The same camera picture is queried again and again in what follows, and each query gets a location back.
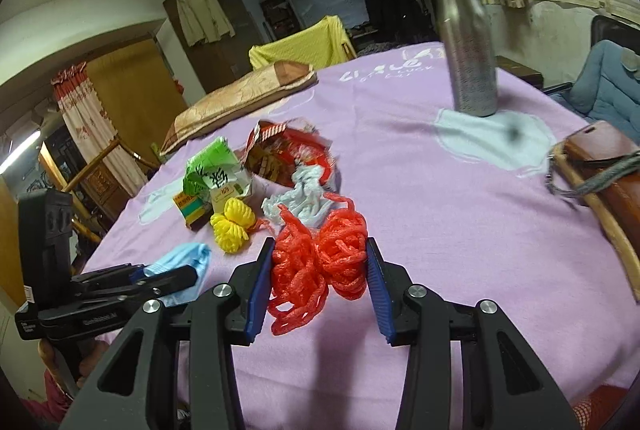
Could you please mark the red and white patterned curtain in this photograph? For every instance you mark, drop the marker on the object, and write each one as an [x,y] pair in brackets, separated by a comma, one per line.
[85,119]

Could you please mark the small yellow green box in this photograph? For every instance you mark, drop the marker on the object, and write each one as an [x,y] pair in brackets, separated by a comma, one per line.
[190,210]

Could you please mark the wooden chair frame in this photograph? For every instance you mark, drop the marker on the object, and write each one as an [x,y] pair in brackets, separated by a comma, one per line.
[92,164]

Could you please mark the red snack wrapper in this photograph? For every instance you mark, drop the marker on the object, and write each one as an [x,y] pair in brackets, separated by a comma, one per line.
[280,154]

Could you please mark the brown patterned pillow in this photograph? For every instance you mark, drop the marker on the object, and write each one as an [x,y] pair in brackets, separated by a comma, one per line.
[235,104]

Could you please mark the wooden door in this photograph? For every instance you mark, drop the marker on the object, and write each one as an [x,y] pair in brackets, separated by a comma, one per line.
[135,84]

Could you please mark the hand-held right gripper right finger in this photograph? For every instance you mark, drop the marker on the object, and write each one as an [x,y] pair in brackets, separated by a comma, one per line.
[380,290]

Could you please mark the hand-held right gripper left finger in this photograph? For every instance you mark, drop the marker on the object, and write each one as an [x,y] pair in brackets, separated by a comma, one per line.
[260,290]

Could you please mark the yellow cloth covered chair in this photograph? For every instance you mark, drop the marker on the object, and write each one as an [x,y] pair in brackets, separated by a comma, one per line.
[310,42]

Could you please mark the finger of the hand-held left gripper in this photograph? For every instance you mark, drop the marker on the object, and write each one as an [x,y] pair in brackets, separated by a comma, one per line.
[175,279]
[137,274]

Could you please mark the white cloth screen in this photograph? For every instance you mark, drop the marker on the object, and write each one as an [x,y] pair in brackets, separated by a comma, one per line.
[330,7]

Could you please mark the yellow foam net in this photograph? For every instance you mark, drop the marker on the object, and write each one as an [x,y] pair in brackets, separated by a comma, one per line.
[232,225]

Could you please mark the blue cushioned chair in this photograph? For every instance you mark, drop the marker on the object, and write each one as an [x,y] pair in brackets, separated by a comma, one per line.
[605,79]

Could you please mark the dark wooden stand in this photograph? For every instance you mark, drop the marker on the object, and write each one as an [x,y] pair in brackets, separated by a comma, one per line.
[520,69]

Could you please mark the person's left hand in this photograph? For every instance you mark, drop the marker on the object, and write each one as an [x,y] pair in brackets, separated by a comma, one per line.
[92,360]

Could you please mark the light blue cloth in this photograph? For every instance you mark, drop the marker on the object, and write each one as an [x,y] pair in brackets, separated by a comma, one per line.
[187,257]

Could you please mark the metal bottle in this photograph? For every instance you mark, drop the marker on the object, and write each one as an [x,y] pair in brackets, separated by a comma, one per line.
[467,49]

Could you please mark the red foam net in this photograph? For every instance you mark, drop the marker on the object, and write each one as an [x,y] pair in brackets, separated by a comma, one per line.
[300,270]

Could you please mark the white mesh net bundle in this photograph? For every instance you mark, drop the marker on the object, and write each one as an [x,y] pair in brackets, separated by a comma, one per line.
[300,200]

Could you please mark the brown leather bag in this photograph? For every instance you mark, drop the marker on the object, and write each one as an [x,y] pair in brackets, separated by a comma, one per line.
[605,149]
[607,222]

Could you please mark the beige hanging shirt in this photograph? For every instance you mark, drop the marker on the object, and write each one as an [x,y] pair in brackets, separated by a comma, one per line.
[202,14]

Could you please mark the person's left forearm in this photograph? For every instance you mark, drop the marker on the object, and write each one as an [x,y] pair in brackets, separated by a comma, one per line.
[47,402]

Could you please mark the dark wooden wardrobe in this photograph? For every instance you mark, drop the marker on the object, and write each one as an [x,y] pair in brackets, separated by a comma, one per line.
[240,44]

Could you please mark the dark hanging jacket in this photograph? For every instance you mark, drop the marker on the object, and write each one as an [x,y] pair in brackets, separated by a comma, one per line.
[390,9]

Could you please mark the green and white plastic bag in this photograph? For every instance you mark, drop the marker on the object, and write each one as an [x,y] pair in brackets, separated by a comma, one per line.
[210,159]

